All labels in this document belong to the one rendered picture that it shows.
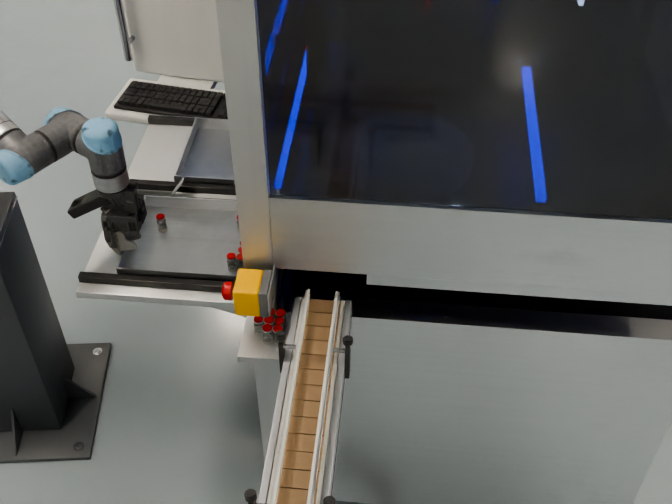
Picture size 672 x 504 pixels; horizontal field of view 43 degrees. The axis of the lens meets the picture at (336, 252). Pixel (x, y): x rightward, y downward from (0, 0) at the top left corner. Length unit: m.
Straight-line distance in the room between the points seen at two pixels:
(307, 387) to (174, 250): 0.55
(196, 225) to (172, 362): 0.95
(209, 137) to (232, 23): 0.97
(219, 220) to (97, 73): 2.42
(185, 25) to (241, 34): 1.24
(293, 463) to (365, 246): 0.46
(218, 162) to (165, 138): 0.19
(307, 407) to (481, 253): 0.46
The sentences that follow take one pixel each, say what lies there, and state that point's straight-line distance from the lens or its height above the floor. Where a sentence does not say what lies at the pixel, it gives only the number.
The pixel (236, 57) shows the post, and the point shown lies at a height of 1.52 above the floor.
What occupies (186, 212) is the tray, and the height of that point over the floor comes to 0.88.
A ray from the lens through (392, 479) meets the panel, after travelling 2.42.
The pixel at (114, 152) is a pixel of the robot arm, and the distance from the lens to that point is 1.83.
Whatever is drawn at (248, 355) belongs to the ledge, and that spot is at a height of 0.88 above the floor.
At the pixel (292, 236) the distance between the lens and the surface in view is 1.74.
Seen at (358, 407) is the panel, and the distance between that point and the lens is 2.15.
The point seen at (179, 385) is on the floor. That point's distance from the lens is 2.92.
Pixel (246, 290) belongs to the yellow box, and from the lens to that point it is 1.75.
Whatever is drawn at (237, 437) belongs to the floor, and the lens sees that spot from 2.78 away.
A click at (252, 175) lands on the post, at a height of 1.26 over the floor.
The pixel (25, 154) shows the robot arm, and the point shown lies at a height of 1.24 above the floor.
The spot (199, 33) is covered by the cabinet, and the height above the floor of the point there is 0.97.
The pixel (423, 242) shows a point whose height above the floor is 1.12.
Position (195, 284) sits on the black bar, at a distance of 1.96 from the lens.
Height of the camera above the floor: 2.29
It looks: 44 degrees down
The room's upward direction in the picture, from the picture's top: straight up
